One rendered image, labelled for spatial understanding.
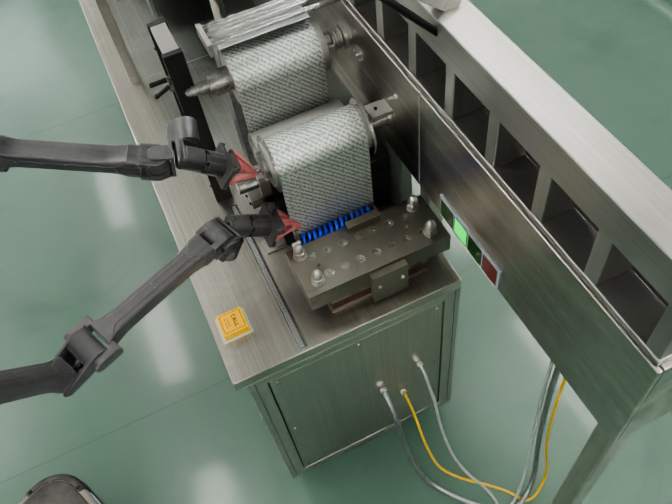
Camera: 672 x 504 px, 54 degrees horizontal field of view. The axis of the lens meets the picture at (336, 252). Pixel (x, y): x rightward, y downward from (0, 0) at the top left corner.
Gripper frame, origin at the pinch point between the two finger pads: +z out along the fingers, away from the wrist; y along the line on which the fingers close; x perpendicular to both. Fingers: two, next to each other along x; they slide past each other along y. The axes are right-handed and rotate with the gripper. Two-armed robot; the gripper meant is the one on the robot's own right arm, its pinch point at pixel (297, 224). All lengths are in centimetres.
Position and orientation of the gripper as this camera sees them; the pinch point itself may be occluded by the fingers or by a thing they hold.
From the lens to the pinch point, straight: 173.8
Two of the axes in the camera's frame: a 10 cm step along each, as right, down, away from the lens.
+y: 4.2, 7.1, -5.7
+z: 8.3, -0.5, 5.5
